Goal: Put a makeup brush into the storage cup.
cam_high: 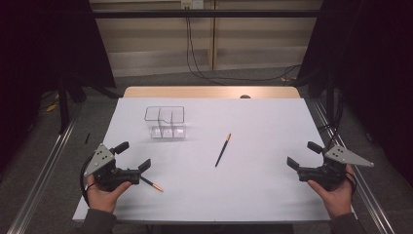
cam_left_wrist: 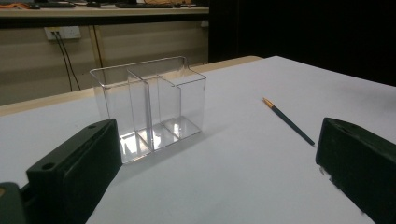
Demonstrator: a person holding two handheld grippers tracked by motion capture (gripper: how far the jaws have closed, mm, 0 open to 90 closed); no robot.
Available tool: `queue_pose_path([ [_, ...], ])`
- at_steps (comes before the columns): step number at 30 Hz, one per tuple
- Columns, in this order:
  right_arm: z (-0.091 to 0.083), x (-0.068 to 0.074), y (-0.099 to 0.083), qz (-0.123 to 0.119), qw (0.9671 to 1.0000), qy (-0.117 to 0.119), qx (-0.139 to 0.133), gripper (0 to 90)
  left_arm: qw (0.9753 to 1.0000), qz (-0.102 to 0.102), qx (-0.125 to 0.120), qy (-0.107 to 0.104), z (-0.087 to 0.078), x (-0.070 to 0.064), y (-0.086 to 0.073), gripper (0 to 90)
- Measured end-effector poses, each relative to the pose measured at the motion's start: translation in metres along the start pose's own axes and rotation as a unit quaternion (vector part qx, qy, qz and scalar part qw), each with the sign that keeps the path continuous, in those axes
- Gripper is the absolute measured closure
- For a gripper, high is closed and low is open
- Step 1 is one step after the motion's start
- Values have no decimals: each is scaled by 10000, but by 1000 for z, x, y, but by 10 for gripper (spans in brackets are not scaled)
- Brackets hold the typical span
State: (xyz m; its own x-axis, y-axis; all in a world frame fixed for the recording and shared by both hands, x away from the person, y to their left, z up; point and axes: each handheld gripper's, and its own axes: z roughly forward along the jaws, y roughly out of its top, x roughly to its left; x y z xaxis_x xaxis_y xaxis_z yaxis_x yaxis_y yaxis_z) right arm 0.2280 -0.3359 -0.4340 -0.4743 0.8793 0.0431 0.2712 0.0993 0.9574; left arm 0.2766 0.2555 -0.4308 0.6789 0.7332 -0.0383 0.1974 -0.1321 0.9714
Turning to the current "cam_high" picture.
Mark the wooden table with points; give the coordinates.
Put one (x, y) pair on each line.
(195, 92)

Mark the white table cover sheet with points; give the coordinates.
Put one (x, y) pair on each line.
(253, 188)

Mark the dark round table grommet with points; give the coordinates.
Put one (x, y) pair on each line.
(245, 96)

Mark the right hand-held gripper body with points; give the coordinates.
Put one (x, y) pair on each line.
(328, 175)

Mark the clear plastic pen holder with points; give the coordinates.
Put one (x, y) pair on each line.
(167, 131)

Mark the person's right hand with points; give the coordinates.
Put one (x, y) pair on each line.
(339, 201)

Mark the small black floor item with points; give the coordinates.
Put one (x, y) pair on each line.
(87, 138)

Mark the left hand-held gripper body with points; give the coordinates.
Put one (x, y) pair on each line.
(105, 169)

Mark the black pencil with orange end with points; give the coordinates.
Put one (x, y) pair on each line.
(152, 184)
(222, 150)

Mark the black horizontal frame bar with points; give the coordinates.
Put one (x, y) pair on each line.
(146, 13)

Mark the white wall socket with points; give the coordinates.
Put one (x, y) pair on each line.
(192, 4)

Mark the person's left hand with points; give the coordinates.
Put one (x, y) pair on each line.
(104, 200)

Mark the metal floor rail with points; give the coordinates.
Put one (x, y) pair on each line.
(370, 201)
(42, 178)

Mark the dark curtain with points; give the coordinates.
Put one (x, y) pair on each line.
(39, 48)
(373, 65)

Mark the black stand pole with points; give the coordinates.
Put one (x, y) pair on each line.
(63, 107)

